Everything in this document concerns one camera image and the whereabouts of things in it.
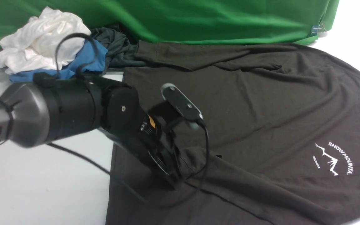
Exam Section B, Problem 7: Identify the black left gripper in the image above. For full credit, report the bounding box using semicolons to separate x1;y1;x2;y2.
100;86;183;188

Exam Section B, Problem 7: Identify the gray long sleeve shirt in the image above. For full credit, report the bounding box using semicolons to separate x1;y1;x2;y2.
105;41;360;225

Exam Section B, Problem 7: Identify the gray left robot arm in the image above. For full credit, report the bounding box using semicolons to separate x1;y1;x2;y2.
0;73;182;188

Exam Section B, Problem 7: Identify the dark teal crumpled shirt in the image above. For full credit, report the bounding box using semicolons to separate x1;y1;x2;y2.
91;24;148;70

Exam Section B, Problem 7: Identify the blue crumpled shirt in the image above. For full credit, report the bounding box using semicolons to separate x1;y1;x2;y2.
9;40;108;83

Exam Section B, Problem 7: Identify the white crumpled shirt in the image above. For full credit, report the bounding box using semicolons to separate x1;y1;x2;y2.
0;7;91;74

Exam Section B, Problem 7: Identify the green backdrop cloth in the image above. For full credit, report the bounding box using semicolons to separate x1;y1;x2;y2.
0;0;339;45

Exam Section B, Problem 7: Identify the blue binder clip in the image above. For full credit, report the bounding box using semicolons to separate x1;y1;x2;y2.
310;23;326;36

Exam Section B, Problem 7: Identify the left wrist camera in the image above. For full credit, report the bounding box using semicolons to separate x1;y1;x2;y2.
160;83;204;130

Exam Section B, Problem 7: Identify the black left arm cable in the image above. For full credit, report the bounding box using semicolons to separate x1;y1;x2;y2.
0;33;210;225

